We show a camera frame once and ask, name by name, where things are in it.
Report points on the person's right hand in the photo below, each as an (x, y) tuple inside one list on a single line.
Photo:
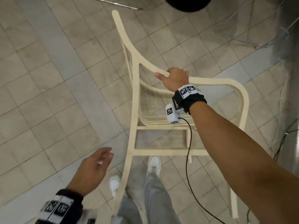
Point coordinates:
[(175, 79)]

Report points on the person's left hand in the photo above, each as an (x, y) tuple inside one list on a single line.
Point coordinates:
[(91, 170)]

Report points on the cream wooden slatted chair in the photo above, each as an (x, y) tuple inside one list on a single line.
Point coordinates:
[(135, 90)]

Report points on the person's right forearm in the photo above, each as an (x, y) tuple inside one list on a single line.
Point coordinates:
[(233, 156)]

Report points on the person's white left shoe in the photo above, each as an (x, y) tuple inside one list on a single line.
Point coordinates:
[(115, 184)]

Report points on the person's white shoe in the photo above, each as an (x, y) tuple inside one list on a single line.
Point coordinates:
[(154, 165), (115, 184)]

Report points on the person's grey left trouser leg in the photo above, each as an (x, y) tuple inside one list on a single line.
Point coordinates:
[(127, 212)]

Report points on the person's grey trouser leg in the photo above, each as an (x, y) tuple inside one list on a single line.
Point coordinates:
[(127, 212), (158, 200)]

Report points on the person's white right shoe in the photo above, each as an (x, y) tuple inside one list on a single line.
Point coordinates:
[(154, 165)]

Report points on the person's grey right trouser leg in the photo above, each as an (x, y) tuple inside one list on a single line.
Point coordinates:
[(158, 200)]

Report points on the black marker right wristband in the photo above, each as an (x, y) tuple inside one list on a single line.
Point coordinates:
[(190, 97)]

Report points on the black round table base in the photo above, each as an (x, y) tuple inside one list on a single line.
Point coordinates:
[(186, 3)]

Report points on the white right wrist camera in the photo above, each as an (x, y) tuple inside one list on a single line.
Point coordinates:
[(172, 114)]

